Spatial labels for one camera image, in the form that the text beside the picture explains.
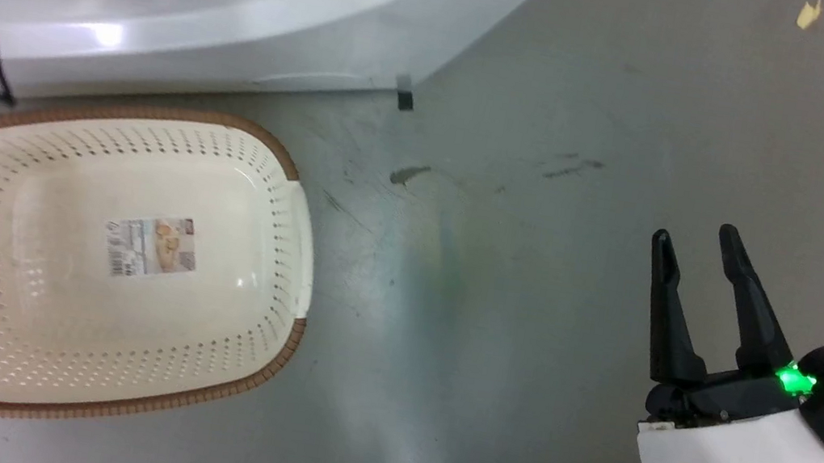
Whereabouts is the cream perforated laundry basket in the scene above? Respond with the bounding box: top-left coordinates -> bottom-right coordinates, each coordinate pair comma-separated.
0,80 -> 337,461

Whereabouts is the small black floor bracket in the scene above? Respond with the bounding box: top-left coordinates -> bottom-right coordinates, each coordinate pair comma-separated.
392,73 -> 418,113

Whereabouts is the yellow scrap on floor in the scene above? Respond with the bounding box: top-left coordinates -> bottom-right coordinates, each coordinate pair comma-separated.
795,0 -> 824,32

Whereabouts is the product label sticker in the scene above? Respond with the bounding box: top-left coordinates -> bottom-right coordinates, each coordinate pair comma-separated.
99,207 -> 204,289

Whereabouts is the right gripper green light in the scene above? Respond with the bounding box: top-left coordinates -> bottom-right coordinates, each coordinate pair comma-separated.
619,213 -> 824,463

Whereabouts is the white washing machine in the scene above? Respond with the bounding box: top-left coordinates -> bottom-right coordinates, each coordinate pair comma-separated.
0,0 -> 570,196

